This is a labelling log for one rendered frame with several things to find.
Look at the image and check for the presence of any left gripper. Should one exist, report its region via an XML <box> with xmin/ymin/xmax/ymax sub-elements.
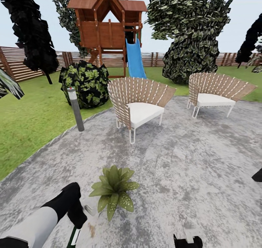
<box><xmin>67</xmin><ymin>204</ymin><xmax>87</xmax><ymax>229</ymax></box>

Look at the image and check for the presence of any insectifuge atomizer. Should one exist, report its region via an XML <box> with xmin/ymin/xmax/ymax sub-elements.
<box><xmin>66</xmin><ymin>226</ymin><xmax>82</xmax><ymax>248</ymax></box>

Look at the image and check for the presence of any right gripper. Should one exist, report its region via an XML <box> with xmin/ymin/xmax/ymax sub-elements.
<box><xmin>174</xmin><ymin>235</ymin><xmax>203</xmax><ymax>248</ymax></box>

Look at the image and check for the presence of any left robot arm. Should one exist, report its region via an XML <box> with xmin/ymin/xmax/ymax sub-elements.
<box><xmin>0</xmin><ymin>183</ymin><xmax>96</xmax><ymax>248</ymax></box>

